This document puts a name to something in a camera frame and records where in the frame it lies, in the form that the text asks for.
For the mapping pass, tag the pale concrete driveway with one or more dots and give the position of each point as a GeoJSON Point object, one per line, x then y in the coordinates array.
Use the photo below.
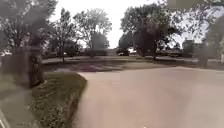
{"type": "Point", "coordinates": [150, 100]}

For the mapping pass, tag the grass lawn across road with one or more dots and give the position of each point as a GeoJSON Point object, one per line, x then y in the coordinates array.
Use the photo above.
{"type": "Point", "coordinates": [100, 59]}

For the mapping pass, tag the grey asphalt road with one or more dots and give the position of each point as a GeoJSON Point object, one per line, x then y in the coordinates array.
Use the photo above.
{"type": "Point", "coordinates": [100, 66]}

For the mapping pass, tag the vehicle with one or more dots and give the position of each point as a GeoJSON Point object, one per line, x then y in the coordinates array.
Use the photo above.
{"type": "Point", "coordinates": [123, 52]}

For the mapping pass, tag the grass patch with mulch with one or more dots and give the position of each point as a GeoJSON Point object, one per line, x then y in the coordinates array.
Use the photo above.
{"type": "Point", "coordinates": [55, 95]}

